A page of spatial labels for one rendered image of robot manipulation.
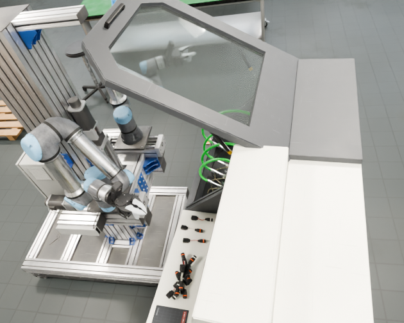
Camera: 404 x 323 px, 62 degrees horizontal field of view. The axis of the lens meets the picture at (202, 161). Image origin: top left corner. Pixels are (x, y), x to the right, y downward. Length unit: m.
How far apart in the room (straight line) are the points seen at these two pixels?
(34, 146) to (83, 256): 1.55
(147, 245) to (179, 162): 1.08
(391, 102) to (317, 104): 2.54
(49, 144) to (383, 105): 3.38
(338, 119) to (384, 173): 1.88
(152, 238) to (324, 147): 1.76
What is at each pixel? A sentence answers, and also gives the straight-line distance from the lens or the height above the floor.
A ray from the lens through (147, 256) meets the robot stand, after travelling 2.75.
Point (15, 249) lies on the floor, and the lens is 3.67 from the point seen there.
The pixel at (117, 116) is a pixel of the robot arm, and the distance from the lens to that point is 2.21.
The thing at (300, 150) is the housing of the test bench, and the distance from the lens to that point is 1.43.
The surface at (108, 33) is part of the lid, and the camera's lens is 1.56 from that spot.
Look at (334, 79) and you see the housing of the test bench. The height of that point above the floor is 1.50.
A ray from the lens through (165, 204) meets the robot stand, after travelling 2.95.
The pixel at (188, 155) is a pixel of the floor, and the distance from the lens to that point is 3.55.
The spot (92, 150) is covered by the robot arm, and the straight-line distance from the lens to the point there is 1.65.
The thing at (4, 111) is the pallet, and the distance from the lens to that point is 5.36.
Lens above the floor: 2.55
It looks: 47 degrees down
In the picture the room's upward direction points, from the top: 14 degrees counter-clockwise
